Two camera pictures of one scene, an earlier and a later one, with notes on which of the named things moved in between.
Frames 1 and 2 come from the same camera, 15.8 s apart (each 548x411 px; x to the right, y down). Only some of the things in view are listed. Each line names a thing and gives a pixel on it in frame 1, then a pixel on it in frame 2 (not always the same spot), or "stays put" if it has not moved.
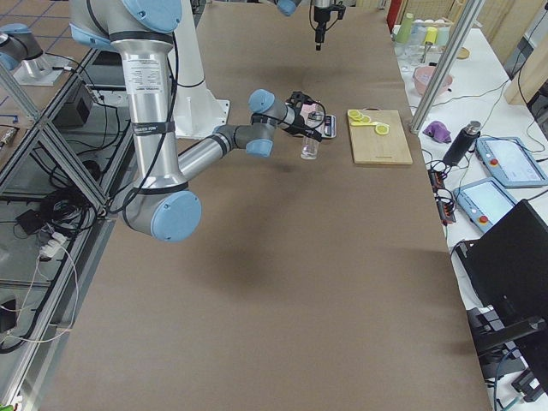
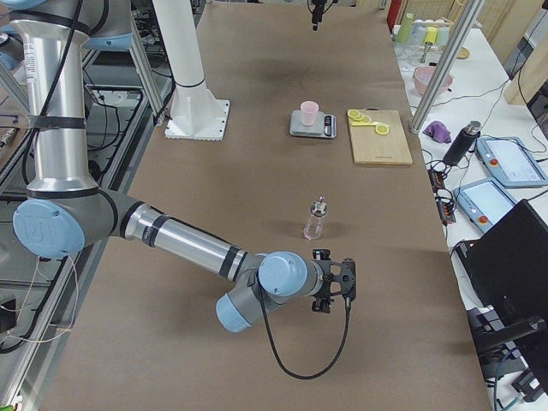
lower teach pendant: (485, 201) stays put
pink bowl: (422, 76) stays put
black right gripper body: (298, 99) -> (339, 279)
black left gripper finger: (319, 36) -> (315, 20)
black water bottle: (461, 144) stays put
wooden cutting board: (370, 147) stays put
